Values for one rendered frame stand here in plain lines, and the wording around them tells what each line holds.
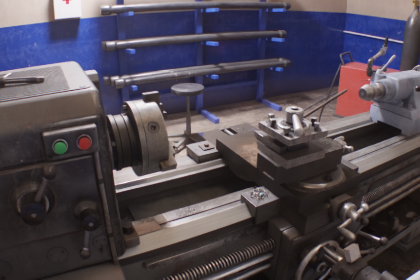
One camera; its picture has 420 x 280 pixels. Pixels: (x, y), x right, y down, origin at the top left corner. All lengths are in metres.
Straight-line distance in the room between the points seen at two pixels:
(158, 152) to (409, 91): 1.49
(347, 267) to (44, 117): 0.93
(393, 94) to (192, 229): 1.33
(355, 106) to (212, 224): 3.32
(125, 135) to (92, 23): 3.10
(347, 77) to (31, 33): 3.67
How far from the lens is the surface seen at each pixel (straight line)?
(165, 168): 1.07
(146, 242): 1.08
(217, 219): 1.16
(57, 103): 0.82
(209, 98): 4.77
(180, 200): 1.45
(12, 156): 0.82
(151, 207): 1.42
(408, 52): 4.09
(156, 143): 1.04
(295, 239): 1.17
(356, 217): 1.19
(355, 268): 1.10
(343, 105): 4.30
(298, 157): 1.08
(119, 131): 1.05
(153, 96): 1.12
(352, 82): 4.20
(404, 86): 2.01
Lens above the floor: 1.54
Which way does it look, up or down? 21 degrees down
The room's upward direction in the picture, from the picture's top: straight up
